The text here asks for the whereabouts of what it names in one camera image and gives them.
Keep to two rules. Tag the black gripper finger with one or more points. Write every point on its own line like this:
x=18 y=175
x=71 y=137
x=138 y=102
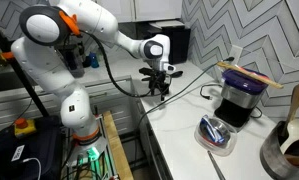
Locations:
x=163 y=94
x=152 y=90

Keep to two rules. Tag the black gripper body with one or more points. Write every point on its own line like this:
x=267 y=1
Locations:
x=158 y=78

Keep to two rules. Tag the blue snack packet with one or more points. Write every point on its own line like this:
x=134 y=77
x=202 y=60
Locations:
x=214 y=134

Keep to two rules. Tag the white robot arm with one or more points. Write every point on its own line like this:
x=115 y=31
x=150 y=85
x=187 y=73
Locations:
x=45 y=27

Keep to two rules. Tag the wooden spatula on machine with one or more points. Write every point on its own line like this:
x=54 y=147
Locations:
x=250 y=74

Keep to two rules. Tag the black silver coffee machine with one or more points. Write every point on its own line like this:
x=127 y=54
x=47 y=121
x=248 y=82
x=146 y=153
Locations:
x=240 y=95

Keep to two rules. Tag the black microwave oven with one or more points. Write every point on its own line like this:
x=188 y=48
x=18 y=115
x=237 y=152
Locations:
x=179 y=36

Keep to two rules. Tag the blue bottle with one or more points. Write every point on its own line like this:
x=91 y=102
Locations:
x=94 y=61

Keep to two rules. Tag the clear plastic container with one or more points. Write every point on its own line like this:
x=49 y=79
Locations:
x=226 y=129

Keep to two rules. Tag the metal spoon on counter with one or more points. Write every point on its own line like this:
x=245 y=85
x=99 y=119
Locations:
x=216 y=167

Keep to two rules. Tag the wooden plank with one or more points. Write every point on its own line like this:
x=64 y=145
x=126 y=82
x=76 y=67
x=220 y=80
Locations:
x=119 y=157

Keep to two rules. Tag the grey utensil holder crock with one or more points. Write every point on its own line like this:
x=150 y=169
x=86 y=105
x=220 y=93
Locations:
x=273 y=160

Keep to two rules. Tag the black bag with label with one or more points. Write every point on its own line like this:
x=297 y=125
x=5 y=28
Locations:
x=36 y=156

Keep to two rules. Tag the wooden spoon in crock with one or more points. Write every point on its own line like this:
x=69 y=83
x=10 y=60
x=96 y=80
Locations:
x=292 y=110

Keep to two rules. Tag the red emergency stop button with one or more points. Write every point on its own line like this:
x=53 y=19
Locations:
x=24 y=127

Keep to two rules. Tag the white ladle in crock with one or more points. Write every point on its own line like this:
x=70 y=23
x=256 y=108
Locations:
x=293 y=130

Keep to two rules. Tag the white wall outlet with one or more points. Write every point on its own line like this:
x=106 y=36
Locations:
x=235 y=52

